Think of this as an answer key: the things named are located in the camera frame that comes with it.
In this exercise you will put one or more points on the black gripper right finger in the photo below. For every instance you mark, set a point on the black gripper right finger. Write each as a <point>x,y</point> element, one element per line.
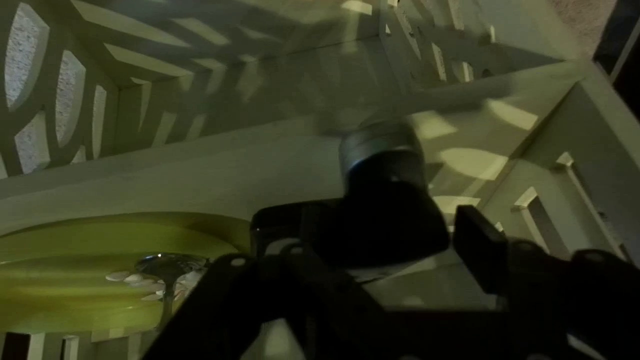
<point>482,247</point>

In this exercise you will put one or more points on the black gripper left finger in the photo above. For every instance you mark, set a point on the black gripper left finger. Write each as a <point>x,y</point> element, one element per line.
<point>283,231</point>

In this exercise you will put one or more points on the white lattice shelf unit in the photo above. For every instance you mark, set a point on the white lattice shelf unit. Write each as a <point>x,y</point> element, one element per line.
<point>200,152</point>

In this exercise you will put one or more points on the metal spoon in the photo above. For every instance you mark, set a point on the metal spoon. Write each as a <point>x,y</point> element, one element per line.
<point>171,271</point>

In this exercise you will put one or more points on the yellow-green bowl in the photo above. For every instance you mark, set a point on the yellow-green bowl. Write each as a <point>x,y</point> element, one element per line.
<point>81,266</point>

